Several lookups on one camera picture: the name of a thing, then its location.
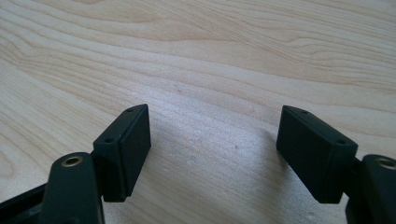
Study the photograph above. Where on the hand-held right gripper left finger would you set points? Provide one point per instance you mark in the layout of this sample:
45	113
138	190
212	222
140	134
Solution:
124	155

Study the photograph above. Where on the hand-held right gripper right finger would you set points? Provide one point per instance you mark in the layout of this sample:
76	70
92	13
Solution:
314	152

